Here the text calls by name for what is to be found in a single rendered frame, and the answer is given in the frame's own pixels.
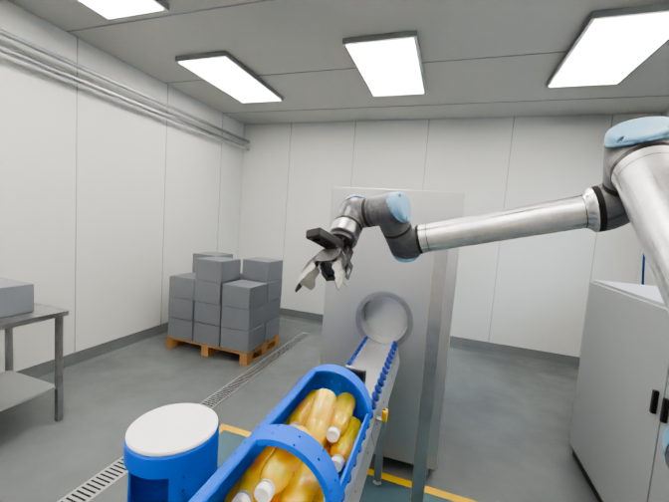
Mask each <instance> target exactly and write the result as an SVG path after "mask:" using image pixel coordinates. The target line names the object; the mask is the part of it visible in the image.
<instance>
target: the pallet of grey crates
mask: <svg viewBox="0 0 669 502"><path fill-rule="evenodd" d="M240 270H241V259H235V258H233V254H228V253H219V252H201V253H193V262H192V273H191V272H190V273H184V274H178V275H172V276H169V299H168V316H169V317H168V335H167V336H166V347H167V348H171V349H173V348H175V347H178V346H180V345H182V344H185V343H190V344H194V345H199V346H201V356H204V357H209V356H211V355H213V354H215V353H217V352H219V351H226V352H230V353H235V354H239V355H240V362H239V365H242V366H247V365H249V364H250V363H252V362H253V361H255V360H256V359H258V358H259V357H261V356H262V355H264V354H265V353H267V352H268V351H270V350H271V349H273V348H274V347H276V346H277V345H278V344H279V341H280V335H279V327H280V304H281V294H282V273H283V260H280V259H272V258H263V257H256V258H248V259H243V269H242V273H240Z"/></svg>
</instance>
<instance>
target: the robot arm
mask: <svg viewBox="0 0 669 502"><path fill-rule="evenodd" d="M603 146H604V150H603V174H602V183H600V184H598V185H596V186H591V187H588V188H587V189H586V190H585V191H584V193H583V194H581V195H577V196H571V197H566V198H561V199H556V200H550V201H545V202H540V203H534V204H529V205H524V206H519V207H513V208H508V209H503V210H498V211H492V212H487V213H482V214H476V215H471V216H466V217H461V218H455V219H450V220H445V221H440V222H434V223H429V224H424V225H421V224H420V225H414V226H412V225H411V223H410V219H411V206H410V202H409V199H408V197H407V196H406V195H405V194H404V193H403V192H400V191H398V192H389V193H386V194H381V195H376V196H371V197H366V198H365V197H364V196H362V195H359V194H353V195H350V196H348V197H347V198H346V199H345V200H344V201H343V203H342V204H341V205H340V208H339V211H338V213H337V215H336V217H335V219H334V223H333V225H332V227H331V229H330V231H329V232H327V231H325V230H324V229H323V228H321V227H318V228H314V229H309V230H307V231H306V238H307V239H309V240H310V241H312V242H314V243H316V244H318V245H320V246H322V247H324V248H325V249H322V250H321V251H320V252H319V253H318V254H317V255H316V256H315V257H314V258H312V259H311V260H310V261H309V262H308V263H307V264H306V266H305V268H304V269H303V271H302V274H301V275H300V277H299V279H298V282H297V285H296V288H295V292H296V293H297V292H298V291H299V290H300V289H301V288H302V286H303V285H304V286H305V287H307V288H308V289H309V290H313V289H314V288H315V287H316V278H317V277H318V275H319V274H320V269H319V268H317V267H318V266H319V264H320V266H321V267H320V268H321V270H322V272H321V274H322V275H323V277H324V278H325V279H326V281H334V282H335V285H336V287H337V289H338V290H340V288H341V287H342V284H344V285H345V286H346V287H347V288H348V283H347V281H346V279H345V278H347V279H349V276H350V273H351V271H352V268H353V265H352V264H351V262H350V260H351V257H352V254H353V251H352V248H354V247H355V246H356V244H357V242H358V239H359V237H360V234H361V231H362V229H363V228H368V227H374V226H379V227H380V230H381V232H382V234H383V236H384V238H385V240H386V242H387V244H388V247H389V250H390V253H391V254H392V255H393V257H394V258H395V259H396V260H397V261H399V262H402V263H408V262H412V261H414V260H416V259H417V258H418V257H419V256H420V254H423V253H426V252H432V251H438V250H445V249H451V248H458V247H465V246H471V245H478V244H484V243H491V242H498V241H504V240H511V239H517V238H524V237H530V236H537V235H544V234H550V233H557V232H563V231H569V230H576V229H582V228H588V229H590V230H592V231H594V232H603V231H609V230H613V229H616V228H619V227H621V226H624V225H626V224H628V223H631V225H632V228H633V230H634V233H635V235H636V237H637V240H638V242H639V245H640V247H641V249H642V252H643V254H644V257H645V259H646V261H647V264H648V266H649V268H650V271H651V273H652V276H653V278H654V280H655V283H656V285H657V288H658V290H659V292H660V295H661V297H662V300H663V302H664V304H665V307H666V309H667V312H668V314H669V118H666V117H648V118H640V119H635V120H631V121H627V122H624V123H621V124H619V125H616V126H614V127H612V128H611V129H610V130H609V131H608V132H607V133H606V135H605V138H604V143H603ZM349 268H350V271H349V274H348V275H347V271H348V269H349Z"/></svg>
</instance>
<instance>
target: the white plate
mask: <svg viewBox="0 0 669 502"><path fill-rule="evenodd" d="M217 426H218V416H217V414H216V413H215V412H214V411H213V410H212V409H211V408H209V407H207V406H204V405H201V404H196V403H178V404H171V405H167V406H163V407H160V408H157V409H154V410H152V411H150V412H148V413H146V414H144V415H143V416H141V417H140V418H138V419H137V420H136V421H135V422H134V423H133V424H132V425H131V426H130V427H129V428H128V430H127V432H126V435H125V442H126V445H127V446H128V448H129V449H131V450H132V451H134V452H136V453H138V454H141V455H145V456H153V457H161V456H170V455H175V454H179V453H183V452H186V451H188V450H191V449H193V448H195V447H197V446H199V445H201V444H202V443H204V442H205V441H206V440H208V439H209V438H210V437H211V436H212V435H213V434H214V432H215V431H216V429H217Z"/></svg>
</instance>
